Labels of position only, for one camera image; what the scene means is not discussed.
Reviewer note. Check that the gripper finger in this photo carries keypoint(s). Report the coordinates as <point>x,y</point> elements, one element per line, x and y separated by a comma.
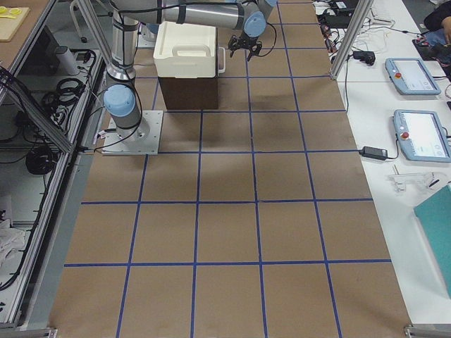
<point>254,50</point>
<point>233,44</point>

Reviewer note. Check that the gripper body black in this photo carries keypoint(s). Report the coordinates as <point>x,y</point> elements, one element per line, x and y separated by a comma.
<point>245,41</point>

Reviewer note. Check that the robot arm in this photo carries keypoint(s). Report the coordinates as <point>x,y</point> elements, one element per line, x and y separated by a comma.
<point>121,99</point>

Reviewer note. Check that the white plastic tray box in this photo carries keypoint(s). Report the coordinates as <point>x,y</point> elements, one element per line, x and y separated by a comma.
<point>188,51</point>

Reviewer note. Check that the far teach pendant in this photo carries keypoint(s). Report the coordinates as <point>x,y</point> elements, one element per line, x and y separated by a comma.
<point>410,76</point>

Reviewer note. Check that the teach pendant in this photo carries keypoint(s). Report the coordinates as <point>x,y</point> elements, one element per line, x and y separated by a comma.
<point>410,76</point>
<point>421,136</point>

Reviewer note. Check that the black power adapter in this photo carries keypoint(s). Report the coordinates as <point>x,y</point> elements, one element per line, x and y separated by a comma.
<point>374,153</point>

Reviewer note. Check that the near teach pendant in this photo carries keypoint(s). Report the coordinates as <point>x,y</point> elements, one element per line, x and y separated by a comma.
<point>421,136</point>

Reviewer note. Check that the aluminium frame post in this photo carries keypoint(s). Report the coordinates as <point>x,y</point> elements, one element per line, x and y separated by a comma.
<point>351,33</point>

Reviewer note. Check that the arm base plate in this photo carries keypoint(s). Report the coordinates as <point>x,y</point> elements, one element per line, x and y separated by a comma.
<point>144,140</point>

